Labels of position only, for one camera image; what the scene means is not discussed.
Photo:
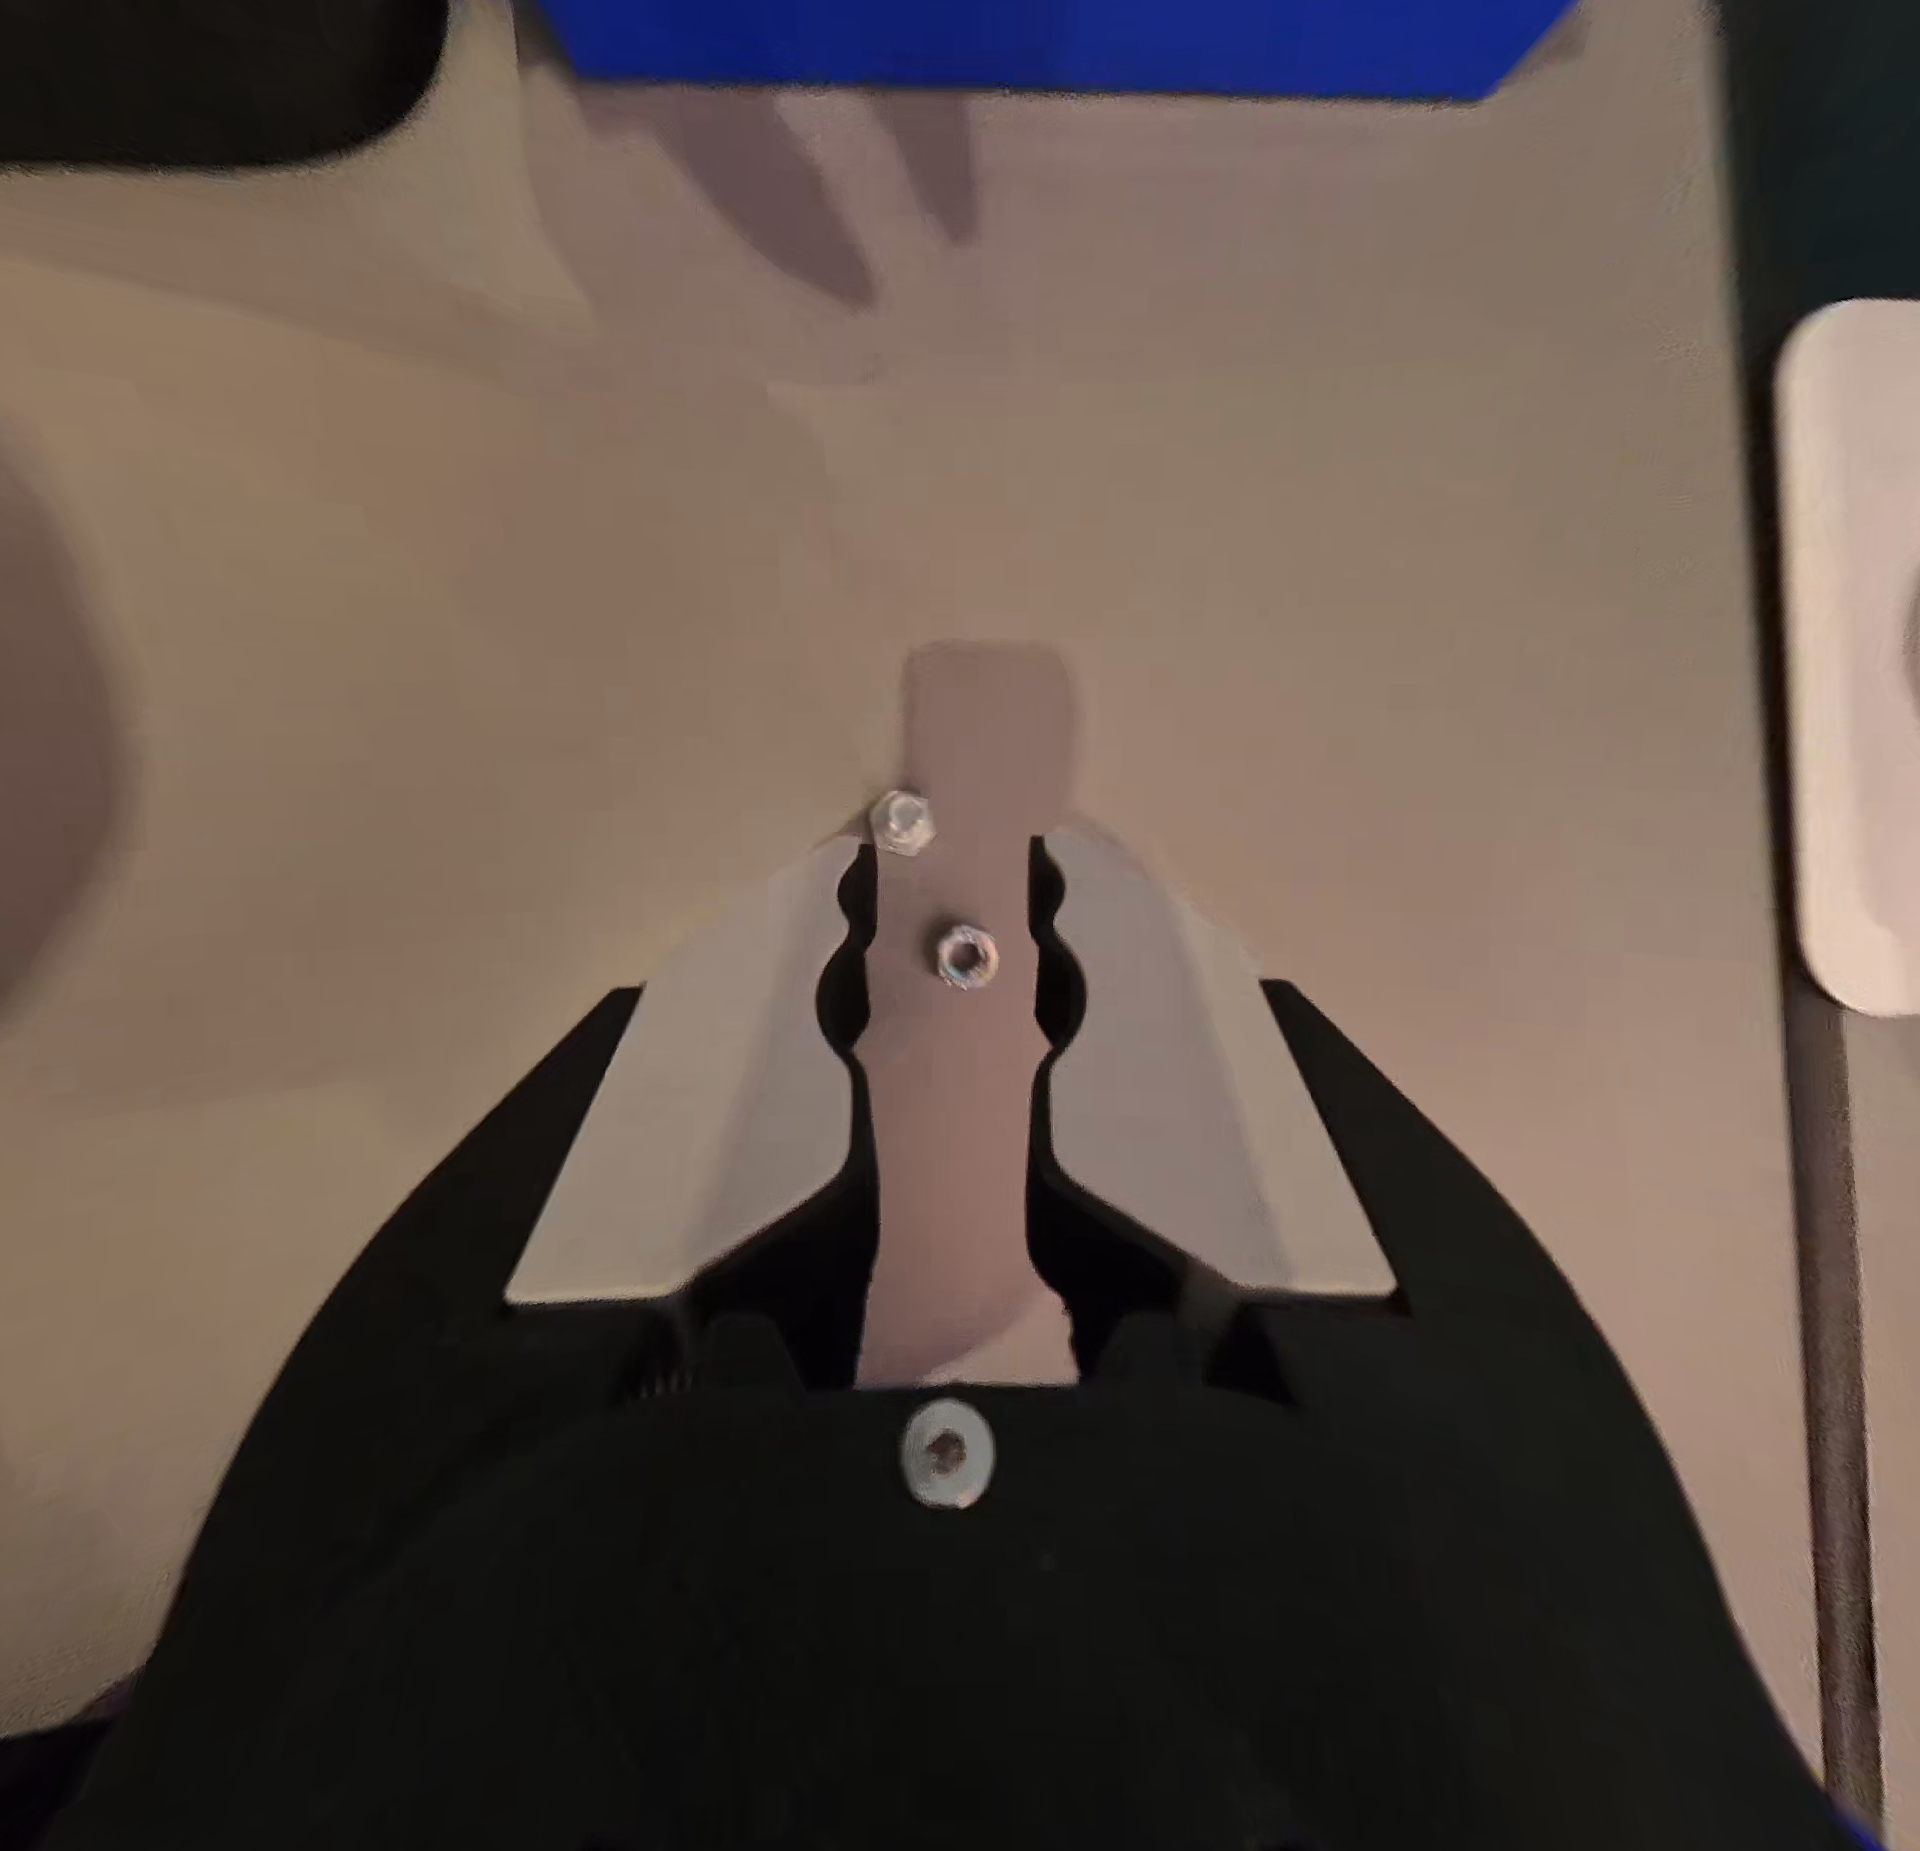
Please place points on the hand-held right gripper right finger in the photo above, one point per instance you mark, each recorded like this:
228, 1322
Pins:
1220, 1103

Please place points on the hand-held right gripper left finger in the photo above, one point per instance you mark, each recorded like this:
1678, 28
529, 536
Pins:
692, 1103

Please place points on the silver hex nut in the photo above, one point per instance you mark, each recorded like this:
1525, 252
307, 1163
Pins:
910, 817
958, 956

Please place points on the blue plastic parts bin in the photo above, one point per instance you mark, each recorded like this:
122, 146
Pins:
1050, 2

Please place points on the instruction sheet on stand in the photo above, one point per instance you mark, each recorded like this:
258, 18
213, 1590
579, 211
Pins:
1860, 652

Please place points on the black chair armrest pad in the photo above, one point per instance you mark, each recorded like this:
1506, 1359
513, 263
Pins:
194, 37

